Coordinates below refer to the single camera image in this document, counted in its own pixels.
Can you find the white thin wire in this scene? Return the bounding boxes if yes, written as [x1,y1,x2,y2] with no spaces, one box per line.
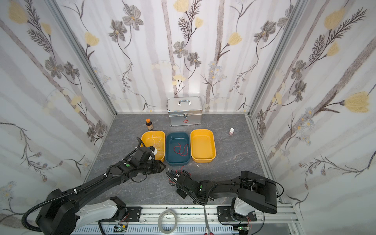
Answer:
[150,135,165,147]
[149,137,164,153]

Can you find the thin red wire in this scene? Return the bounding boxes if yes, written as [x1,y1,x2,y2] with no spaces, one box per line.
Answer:
[173,143,189,157]

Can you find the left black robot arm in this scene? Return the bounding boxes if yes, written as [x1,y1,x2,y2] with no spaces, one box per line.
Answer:
[21,138,166,235]

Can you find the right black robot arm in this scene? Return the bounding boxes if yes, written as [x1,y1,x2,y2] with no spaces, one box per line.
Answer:
[166,170,280,222]

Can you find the teal plastic bin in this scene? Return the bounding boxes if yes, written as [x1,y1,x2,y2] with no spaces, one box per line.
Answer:
[165,132,191,166]

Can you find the left yellow plastic bin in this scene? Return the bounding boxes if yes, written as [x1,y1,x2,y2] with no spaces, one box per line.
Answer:
[141,131,165,162]

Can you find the yellow plastic bin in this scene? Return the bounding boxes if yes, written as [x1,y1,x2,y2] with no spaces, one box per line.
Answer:
[190,129,216,163]
[141,131,165,162]

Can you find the brown bottle orange cap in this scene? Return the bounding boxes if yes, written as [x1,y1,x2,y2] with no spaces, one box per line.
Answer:
[146,118,154,131]

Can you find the right yellow plastic bin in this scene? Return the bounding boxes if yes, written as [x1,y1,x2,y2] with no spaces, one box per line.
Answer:
[190,129,216,163]

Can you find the grey tape roll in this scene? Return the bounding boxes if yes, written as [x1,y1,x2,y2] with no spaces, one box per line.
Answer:
[157,210,178,235]

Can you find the silver metal case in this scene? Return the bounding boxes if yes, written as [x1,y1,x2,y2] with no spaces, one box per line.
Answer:
[167,97,203,126]

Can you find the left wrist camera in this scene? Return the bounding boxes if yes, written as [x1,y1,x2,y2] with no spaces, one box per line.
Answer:
[149,146,158,156]

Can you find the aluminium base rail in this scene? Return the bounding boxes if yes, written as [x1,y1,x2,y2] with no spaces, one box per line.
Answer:
[71,204,303,235]

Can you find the red handled scissors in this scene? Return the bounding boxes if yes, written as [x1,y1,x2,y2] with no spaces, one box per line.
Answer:
[203,206,213,235]

